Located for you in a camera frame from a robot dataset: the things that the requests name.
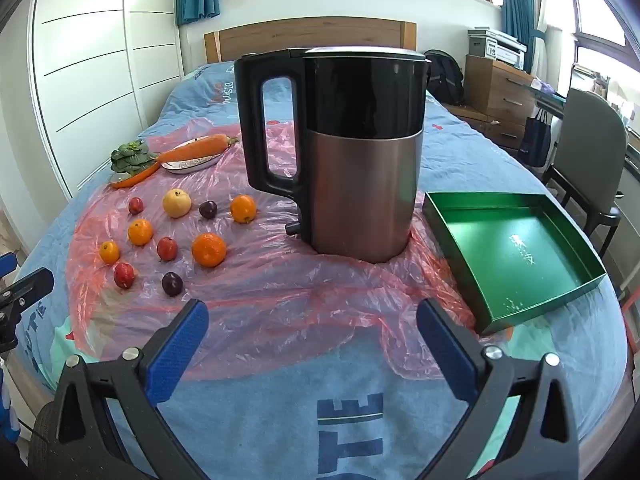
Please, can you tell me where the wooden drawer cabinet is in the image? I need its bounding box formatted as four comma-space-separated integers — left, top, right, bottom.
464, 54, 536, 150

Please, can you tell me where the grey chair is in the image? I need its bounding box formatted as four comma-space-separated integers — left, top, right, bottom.
541, 87, 630, 256

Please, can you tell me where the dark tote bag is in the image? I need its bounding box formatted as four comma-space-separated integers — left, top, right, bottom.
517, 110, 551, 167

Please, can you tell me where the wooden headboard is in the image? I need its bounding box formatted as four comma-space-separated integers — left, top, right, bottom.
204, 16, 417, 63

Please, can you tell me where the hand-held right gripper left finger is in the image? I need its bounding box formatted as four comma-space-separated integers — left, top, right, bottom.
50, 298, 210, 480

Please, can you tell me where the green bok choy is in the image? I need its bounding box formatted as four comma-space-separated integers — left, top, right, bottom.
110, 141, 160, 177

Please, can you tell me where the carrot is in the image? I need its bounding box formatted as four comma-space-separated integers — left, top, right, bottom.
157, 133, 240, 163

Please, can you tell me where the large orange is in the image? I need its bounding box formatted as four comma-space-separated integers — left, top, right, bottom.
192, 233, 227, 268

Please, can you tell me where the white oval plate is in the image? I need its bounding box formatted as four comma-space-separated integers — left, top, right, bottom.
161, 137, 236, 175

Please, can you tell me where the glass top desk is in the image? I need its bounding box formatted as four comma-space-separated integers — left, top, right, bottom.
530, 77, 640, 131

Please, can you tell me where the black and steel electric kettle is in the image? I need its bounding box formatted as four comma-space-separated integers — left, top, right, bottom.
234, 46, 433, 264

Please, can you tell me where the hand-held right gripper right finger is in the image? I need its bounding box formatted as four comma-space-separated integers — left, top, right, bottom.
416, 298, 583, 480

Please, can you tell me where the green cardboard tray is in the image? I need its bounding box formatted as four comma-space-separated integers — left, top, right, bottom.
422, 191, 608, 335

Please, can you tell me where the black backpack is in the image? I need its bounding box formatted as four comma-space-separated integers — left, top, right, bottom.
424, 50, 466, 107

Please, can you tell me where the pink plastic sheet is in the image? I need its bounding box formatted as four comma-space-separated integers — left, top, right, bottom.
67, 120, 478, 381

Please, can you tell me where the orange oval dish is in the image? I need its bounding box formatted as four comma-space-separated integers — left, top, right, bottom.
110, 162, 161, 190

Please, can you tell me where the yellow apple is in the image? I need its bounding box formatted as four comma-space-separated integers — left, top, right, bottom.
162, 189, 192, 219

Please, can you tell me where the low wooden cabinet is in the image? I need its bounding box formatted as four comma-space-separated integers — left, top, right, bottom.
440, 104, 488, 133

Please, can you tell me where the window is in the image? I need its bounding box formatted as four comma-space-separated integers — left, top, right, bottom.
550, 0, 640, 126

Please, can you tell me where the white wardrobe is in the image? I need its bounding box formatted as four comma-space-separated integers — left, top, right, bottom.
27, 0, 188, 201

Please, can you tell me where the white printer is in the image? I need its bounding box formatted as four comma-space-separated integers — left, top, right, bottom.
467, 29, 528, 71

